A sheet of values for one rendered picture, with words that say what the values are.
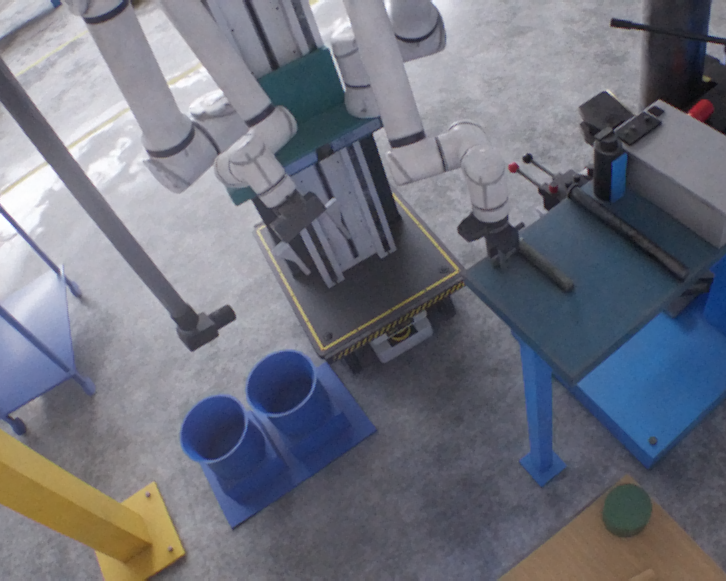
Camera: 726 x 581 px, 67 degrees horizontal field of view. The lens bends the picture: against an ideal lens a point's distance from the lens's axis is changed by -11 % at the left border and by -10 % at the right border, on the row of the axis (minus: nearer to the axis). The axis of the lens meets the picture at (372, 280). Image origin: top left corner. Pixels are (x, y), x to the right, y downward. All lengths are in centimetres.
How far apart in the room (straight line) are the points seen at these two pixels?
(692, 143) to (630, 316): 51
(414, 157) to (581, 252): 50
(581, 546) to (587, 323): 50
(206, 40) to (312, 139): 62
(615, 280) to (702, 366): 107
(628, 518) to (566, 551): 15
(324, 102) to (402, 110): 73
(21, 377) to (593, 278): 287
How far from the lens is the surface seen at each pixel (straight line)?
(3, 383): 359
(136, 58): 156
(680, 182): 161
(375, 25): 138
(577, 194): 169
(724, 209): 156
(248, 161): 140
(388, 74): 138
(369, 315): 250
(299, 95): 204
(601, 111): 212
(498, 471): 244
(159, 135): 170
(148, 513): 289
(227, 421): 264
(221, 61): 153
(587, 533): 139
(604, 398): 243
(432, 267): 258
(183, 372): 316
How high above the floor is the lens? 229
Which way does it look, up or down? 49 degrees down
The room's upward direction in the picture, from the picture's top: 23 degrees counter-clockwise
